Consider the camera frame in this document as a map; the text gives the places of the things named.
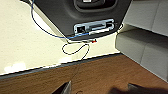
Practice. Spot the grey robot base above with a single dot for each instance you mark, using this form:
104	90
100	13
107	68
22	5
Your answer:
60	15

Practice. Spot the white kitchen counter cabinets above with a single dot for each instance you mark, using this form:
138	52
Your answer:
146	43

